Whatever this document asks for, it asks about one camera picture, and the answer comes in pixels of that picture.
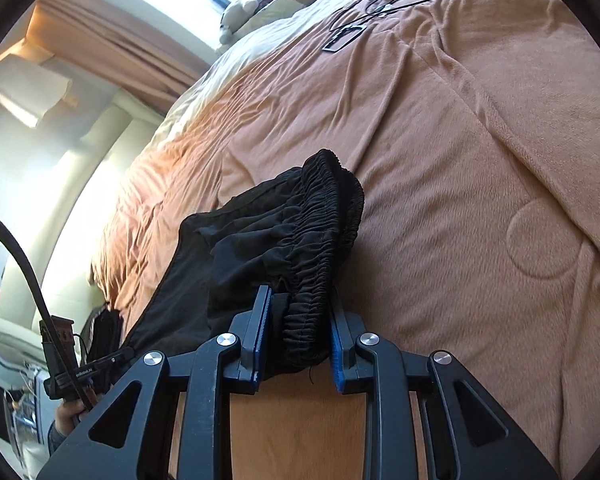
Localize beige plush bear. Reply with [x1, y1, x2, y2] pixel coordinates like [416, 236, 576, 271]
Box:
[216, 0, 261, 46]

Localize white hanging garment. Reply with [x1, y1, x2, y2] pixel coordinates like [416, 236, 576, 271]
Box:
[0, 52, 76, 128]

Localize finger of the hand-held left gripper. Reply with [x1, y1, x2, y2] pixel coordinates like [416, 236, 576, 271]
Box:
[87, 309, 123, 366]

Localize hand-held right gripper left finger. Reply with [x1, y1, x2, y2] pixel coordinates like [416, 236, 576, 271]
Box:
[35, 285, 273, 480]

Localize cream padded headboard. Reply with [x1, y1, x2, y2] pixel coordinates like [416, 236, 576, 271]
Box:
[0, 95, 166, 361]

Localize thick black cable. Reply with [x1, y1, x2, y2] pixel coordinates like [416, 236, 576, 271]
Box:
[0, 204, 93, 411]

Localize orange blanket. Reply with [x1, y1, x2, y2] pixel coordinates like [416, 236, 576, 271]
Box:
[90, 0, 600, 480]

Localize black pants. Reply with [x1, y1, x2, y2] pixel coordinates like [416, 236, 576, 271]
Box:
[122, 149, 365, 376]

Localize person's left hand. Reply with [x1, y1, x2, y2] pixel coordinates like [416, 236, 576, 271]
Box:
[54, 400, 93, 436]

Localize cream bed sheet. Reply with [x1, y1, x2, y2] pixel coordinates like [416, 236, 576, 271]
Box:
[152, 0, 396, 151]

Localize pink curtain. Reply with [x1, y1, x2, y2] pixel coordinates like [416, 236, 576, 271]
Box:
[27, 0, 216, 116]

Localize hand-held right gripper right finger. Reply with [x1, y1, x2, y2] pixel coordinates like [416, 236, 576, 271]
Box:
[329, 304, 565, 480]

